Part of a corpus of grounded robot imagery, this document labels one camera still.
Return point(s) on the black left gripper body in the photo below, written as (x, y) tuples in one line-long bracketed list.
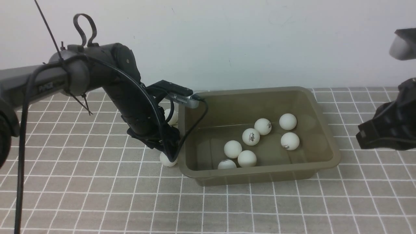
[(170, 134)]

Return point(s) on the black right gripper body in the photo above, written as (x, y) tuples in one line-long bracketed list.
[(392, 127)]

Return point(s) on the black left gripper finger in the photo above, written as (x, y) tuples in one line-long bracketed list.
[(154, 144), (171, 151)]

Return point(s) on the white printed ball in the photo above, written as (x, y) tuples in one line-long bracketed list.
[(165, 160)]

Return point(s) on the white ball marked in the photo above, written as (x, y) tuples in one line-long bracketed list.
[(250, 137)]

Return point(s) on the olive green plastic bin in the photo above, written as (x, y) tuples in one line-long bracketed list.
[(224, 116)]

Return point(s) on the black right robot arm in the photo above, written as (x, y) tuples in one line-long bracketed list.
[(407, 91)]

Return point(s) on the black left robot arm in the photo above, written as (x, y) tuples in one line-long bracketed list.
[(77, 70)]

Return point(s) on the grey checked tablecloth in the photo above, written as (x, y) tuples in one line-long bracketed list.
[(85, 175)]

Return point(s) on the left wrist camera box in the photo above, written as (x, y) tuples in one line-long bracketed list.
[(173, 92)]

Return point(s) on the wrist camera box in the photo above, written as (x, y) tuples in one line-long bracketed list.
[(403, 46), (173, 92)]

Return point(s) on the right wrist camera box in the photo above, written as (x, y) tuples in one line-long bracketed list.
[(403, 46)]

